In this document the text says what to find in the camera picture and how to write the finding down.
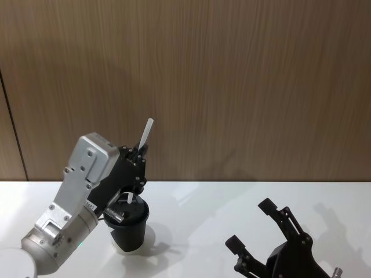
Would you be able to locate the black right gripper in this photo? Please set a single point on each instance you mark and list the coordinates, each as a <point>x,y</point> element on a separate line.
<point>292,260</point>

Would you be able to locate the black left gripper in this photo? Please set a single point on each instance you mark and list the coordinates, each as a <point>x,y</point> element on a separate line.
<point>121,176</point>

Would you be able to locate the white drinking straw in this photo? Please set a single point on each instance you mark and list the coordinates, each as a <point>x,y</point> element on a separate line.
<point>146,131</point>

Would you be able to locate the black plastic cup lid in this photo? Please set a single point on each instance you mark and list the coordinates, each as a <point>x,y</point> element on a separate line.
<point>137,210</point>

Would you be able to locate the black paper cup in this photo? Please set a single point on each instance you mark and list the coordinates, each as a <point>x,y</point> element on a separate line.
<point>130,234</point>

